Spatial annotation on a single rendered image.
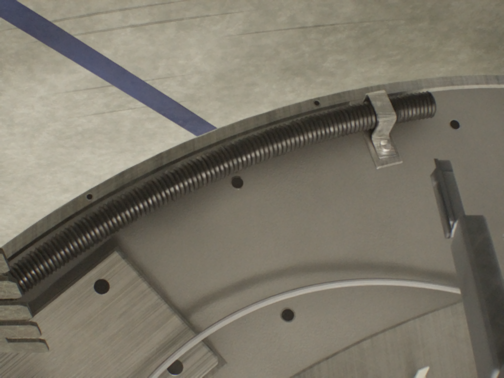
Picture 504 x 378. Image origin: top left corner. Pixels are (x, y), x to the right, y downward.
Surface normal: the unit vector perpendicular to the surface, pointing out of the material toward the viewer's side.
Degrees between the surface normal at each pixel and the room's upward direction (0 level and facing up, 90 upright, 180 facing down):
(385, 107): 90
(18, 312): 0
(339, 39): 0
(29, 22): 0
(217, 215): 90
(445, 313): 90
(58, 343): 90
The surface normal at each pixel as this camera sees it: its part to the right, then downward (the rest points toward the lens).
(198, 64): 0.10, 0.90
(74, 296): 0.13, -0.43
